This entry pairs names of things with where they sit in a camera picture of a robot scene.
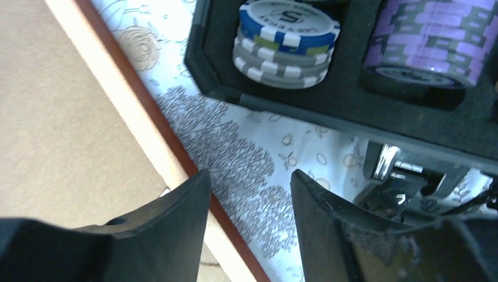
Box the grey white poker chip stack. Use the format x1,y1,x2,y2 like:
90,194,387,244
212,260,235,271
233,1,341,89

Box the orange wooden picture frame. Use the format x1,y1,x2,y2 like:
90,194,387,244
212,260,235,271
46,1,268,281

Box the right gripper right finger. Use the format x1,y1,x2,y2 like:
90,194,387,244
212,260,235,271
290,170,497,281

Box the brown cardboard backing board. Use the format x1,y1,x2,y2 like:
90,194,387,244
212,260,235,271
0,0,232,282

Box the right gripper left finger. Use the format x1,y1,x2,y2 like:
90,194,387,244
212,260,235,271
1,170,211,281

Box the purple poker chip stack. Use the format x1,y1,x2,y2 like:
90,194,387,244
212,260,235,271
359,1,497,109

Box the black poker chip case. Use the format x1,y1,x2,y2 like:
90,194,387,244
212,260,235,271
185,1,497,187

